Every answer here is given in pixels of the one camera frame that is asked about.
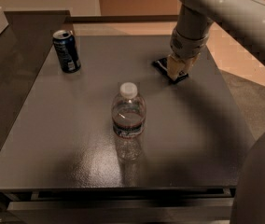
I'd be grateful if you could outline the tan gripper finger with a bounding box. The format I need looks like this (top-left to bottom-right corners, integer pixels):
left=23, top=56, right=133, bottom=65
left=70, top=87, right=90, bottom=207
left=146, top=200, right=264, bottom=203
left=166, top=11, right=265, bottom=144
left=183, top=55, right=198, bottom=74
left=167, top=55, right=185, bottom=81

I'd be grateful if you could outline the blueberry rxbar dark wrapper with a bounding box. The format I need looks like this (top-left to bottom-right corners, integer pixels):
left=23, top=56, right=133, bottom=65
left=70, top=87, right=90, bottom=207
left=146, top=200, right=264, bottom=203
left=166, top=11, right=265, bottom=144
left=152, top=58, right=188, bottom=84

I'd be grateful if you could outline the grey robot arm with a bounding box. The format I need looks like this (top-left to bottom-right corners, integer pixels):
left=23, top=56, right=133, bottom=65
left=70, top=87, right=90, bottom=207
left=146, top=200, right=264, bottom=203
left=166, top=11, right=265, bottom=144
left=167, top=0, right=265, bottom=224

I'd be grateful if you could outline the clear plastic water bottle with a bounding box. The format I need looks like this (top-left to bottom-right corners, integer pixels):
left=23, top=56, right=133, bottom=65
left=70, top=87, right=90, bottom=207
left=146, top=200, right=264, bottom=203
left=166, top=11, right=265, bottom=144
left=111, top=82, right=146, bottom=161

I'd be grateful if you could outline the dark blue soda can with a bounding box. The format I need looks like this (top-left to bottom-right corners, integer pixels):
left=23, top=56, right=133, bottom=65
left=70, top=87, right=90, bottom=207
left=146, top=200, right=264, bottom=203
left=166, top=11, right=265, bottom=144
left=52, top=30, right=81, bottom=73

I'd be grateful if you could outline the dark drawer front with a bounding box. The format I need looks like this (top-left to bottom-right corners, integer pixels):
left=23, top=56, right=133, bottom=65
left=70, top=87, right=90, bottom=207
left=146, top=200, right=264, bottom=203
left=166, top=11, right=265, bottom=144
left=8, top=198, right=233, bottom=224

